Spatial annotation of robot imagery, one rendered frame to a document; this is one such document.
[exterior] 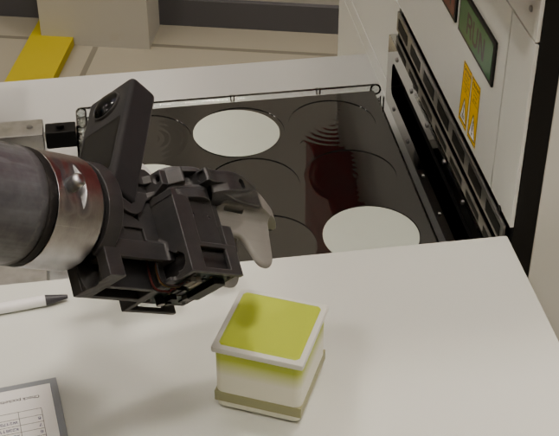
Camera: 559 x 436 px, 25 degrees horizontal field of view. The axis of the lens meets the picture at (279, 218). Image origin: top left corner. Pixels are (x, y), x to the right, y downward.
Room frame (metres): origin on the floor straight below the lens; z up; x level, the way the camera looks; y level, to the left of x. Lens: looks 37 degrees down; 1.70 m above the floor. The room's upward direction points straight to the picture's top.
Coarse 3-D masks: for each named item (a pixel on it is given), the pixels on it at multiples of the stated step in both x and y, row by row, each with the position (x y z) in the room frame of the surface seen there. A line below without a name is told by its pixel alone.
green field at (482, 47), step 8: (464, 0) 1.13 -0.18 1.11; (464, 8) 1.13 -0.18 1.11; (464, 16) 1.13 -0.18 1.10; (472, 16) 1.10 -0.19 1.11; (464, 24) 1.13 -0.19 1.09; (472, 24) 1.10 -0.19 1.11; (480, 24) 1.08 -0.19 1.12; (464, 32) 1.12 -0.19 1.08; (472, 32) 1.10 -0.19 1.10; (480, 32) 1.07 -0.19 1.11; (472, 40) 1.09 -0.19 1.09; (480, 40) 1.07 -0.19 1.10; (488, 40) 1.05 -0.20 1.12; (472, 48) 1.09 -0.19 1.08; (480, 48) 1.07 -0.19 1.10; (488, 48) 1.05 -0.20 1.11; (480, 56) 1.07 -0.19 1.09; (488, 56) 1.04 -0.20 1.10; (480, 64) 1.06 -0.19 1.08; (488, 64) 1.04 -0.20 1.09; (488, 72) 1.04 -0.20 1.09
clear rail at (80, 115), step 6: (78, 114) 1.26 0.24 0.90; (84, 114) 1.26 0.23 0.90; (78, 120) 1.24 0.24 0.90; (84, 120) 1.24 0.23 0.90; (78, 126) 1.23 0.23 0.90; (84, 126) 1.23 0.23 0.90; (78, 132) 1.22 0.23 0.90; (84, 132) 1.22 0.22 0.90; (78, 138) 1.21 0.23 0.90; (78, 144) 1.20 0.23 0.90; (78, 150) 1.19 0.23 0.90; (78, 156) 1.17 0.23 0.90
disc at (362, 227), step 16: (352, 208) 1.07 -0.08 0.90; (368, 208) 1.07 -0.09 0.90; (384, 208) 1.07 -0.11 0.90; (336, 224) 1.05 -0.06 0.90; (352, 224) 1.05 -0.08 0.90; (368, 224) 1.05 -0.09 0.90; (384, 224) 1.05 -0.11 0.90; (400, 224) 1.05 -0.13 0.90; (336, 240) 1.02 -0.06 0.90; (352, 240) 1.02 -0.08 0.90; (368, 240) 1.02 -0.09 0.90; (384, 240) 1.02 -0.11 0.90; (400, 240) 1.02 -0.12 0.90; (416, 240) 1.02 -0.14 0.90
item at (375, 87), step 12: (372, 84) 1.33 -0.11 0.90; (216, 96) 1.30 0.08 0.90; (228, 96) 1.30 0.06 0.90; (240, 96) 1.30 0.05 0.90; (252, 96) 1.30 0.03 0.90; (264, 96) 1.30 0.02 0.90; (276, 96) 1.30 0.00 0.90; (288, 96) 1.30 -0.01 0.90; (300, 96) 1.30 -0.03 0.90; (84, 108) 1.27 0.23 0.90
